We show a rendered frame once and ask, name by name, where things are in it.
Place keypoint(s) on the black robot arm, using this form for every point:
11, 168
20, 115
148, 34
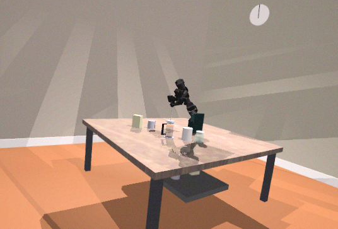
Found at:
183, 89

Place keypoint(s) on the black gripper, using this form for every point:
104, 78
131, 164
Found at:
179, 101

